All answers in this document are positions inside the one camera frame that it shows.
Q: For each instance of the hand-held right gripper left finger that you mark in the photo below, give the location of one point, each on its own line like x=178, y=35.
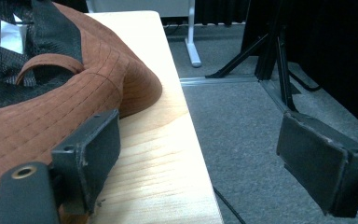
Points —
x=88, y=155

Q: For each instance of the black curtain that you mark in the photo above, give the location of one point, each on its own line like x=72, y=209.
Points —
x=329, y=40

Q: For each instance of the white fabric label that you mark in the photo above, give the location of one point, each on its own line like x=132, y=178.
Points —
x=12, y=35

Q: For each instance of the black metal tripod stand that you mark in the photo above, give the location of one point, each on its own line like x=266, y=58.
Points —
x=270, y=56

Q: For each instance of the white desk leg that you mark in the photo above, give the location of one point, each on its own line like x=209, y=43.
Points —
x=192, y=37

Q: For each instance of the brown suede bucket hat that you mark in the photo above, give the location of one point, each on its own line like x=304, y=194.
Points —
x=74, y=102

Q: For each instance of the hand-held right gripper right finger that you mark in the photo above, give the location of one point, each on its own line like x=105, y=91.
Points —
x=315, y=163

